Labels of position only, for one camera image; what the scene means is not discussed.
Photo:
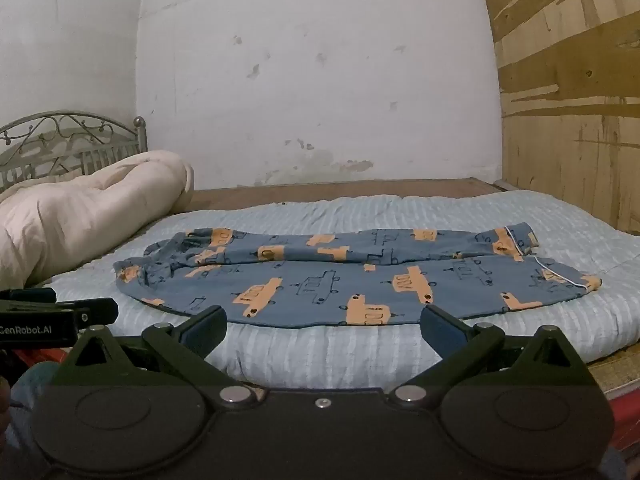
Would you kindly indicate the blue pants with orange print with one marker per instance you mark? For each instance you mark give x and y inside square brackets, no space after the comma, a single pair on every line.
[320,305]

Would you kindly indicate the person's blue clothing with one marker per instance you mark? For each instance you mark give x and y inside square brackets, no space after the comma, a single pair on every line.
[30,400]

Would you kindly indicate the brown wooden bed board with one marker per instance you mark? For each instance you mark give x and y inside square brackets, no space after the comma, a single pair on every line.
[350,190]

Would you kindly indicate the plywood panel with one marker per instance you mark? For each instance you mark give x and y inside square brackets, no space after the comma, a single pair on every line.
[570,110]

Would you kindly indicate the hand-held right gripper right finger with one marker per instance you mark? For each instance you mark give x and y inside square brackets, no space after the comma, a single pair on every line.
[441,332]

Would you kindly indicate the grey metal headboard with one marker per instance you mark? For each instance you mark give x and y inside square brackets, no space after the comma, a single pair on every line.
[75,145]

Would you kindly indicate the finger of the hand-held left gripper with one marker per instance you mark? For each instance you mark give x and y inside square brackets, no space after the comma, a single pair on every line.
[90,310]
[27,295]

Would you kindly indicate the light blue ribbed blanket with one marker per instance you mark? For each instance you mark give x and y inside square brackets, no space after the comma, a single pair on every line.
[320,352]

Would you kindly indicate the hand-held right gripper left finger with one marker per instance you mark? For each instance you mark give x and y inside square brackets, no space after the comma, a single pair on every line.
[209,332]

